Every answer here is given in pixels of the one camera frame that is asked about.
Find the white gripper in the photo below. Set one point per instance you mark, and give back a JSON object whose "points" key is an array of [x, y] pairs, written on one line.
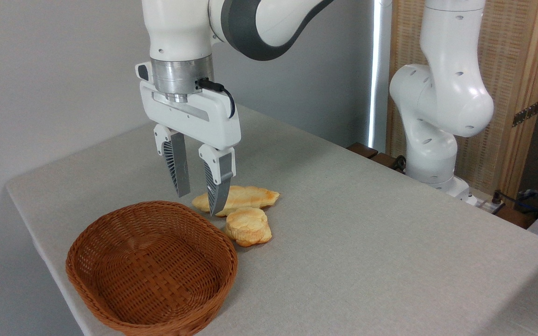
{"points": [[189, 114]]}

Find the round bread roll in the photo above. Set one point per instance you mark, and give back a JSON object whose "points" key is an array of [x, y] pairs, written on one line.
{"points": [[249, 227]]}

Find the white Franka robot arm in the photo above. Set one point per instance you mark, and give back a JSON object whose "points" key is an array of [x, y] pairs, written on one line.
{"points": [[442, 93]]}

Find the long flat bread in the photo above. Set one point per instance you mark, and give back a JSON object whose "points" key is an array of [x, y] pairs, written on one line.
{"points": [[250, 197]]}

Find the brown wicker basket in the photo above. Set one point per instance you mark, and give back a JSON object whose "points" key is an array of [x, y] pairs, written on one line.
{"points": [[152, 270]]}

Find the brown wooden block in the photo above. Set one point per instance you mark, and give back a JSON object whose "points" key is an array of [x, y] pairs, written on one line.
{"points": [[362, 150], [385, 161]]}

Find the black clamp knob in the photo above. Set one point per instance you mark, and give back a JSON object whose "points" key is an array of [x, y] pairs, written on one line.
{"points": [[399, 164]]}

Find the wooden rattan folding screen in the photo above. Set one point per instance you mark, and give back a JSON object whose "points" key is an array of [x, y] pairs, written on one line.
{"points": [[507, 56]]}

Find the metal screen hinge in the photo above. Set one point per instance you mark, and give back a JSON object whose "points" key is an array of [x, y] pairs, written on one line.
{"points": [[526, 114]]}

